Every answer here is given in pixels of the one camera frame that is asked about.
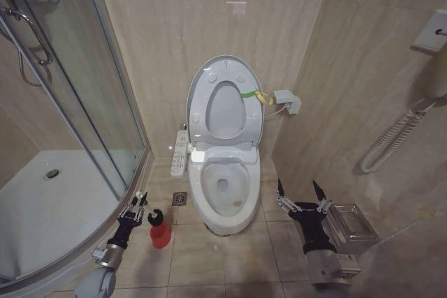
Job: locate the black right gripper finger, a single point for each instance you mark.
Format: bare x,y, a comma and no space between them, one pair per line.
322,200
284,200

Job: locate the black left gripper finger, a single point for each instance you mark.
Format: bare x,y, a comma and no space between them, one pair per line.
142,207
127,207

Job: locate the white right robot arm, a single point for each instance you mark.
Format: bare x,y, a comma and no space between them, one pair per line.
328,271

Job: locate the black toilet brush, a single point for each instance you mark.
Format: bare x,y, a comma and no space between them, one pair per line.
155,217

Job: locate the red brush holder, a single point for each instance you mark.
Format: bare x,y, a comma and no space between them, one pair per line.
160,237

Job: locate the white toilet bowl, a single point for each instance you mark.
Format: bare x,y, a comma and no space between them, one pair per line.
251,186

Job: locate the white toilet lid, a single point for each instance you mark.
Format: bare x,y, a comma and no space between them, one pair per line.
223,113

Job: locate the white toilet seat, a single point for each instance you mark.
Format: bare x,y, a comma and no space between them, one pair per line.
223,73

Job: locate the metal floor drain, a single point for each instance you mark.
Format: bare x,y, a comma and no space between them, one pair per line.
179,198

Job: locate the stainless steel box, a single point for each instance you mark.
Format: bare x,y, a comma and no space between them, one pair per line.
356,224

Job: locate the white bidet control panel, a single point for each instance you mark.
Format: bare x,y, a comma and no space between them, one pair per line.
179,155

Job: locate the white shower tray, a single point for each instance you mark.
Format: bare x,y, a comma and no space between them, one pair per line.
52,214

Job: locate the round shower drain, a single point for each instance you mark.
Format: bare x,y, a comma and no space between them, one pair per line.
52,173

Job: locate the green band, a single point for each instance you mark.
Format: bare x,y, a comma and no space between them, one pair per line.
248,94

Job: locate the glass shower door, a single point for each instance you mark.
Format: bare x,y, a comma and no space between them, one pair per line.
87,85

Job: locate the grey wall socket box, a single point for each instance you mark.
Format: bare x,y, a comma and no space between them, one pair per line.
286,100

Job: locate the silver shower door frame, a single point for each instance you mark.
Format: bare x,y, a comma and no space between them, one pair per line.
118,57

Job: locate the white phone wall plate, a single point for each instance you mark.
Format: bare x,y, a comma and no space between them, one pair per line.
429,33

